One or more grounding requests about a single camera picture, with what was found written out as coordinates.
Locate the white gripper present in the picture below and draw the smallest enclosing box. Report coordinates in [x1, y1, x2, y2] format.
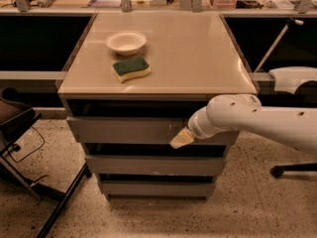
[170, 107, 218, 149]

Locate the grey top drawer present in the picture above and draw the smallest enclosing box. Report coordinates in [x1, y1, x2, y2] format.
[65, 116, 241, 147]

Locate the grey drawer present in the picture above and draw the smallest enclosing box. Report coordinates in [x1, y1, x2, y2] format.
[85, 155, 226, 176]
[65, 116, 241, 147]
[98, 181, 215, 197]

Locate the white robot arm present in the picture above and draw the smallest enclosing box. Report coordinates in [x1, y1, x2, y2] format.
[170, 94, 317, 154]

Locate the grey drawer cabinet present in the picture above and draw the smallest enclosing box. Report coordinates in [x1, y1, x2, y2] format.
[54, 11, 261, 202]

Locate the grey bottom drawer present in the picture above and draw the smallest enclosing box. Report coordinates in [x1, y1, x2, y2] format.
[98, 181, 215, 197]

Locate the grey middle drawer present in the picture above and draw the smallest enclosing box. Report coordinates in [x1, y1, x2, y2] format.
[85, 155, 226, 176]

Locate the green yellow sponge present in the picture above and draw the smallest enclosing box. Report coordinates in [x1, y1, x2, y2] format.
[112, 57, 151, 83]

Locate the white bowl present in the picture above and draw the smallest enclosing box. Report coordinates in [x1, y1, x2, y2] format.
[106, 31, 147, 57]

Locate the white chair armrest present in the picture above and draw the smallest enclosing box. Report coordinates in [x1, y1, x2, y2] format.
[268, 66, 317, 94]

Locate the black chair left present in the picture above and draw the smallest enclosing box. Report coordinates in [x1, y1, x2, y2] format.
[0, 87, 89, 238]

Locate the black floor cable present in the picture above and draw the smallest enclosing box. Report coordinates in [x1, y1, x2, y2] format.
[6, 125, 51, 183]

